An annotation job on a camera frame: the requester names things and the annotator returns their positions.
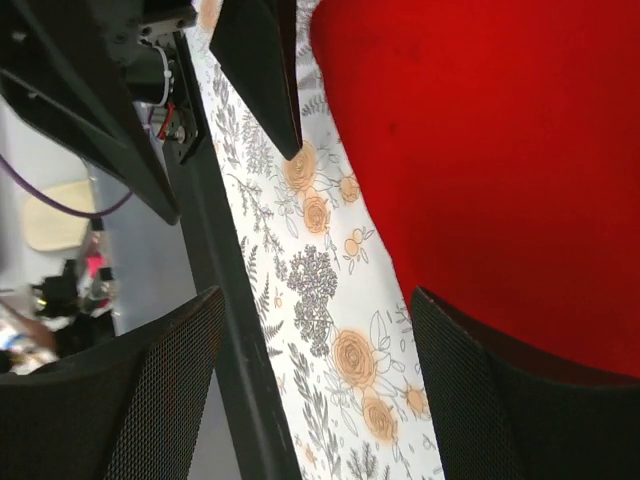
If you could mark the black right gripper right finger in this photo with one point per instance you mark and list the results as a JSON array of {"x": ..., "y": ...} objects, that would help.
[{"x": 503, "y": 409}]

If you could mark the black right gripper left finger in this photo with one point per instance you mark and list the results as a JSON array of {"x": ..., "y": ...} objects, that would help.
[{"x": 130, "y": 408}]

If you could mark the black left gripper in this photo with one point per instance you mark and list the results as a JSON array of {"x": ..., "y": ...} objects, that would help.
[{"x": 73, "y": 70}]

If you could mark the bright red t shirt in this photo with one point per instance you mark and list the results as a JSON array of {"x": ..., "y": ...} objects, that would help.
[{"x": 496, "y": 144}]

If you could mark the floral patterned table mat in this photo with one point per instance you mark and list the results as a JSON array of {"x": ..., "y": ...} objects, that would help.
[{"x": 336, "y": 328}]

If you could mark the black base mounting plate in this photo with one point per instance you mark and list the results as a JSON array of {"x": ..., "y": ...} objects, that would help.
[{"x": 250, "y": 404}]

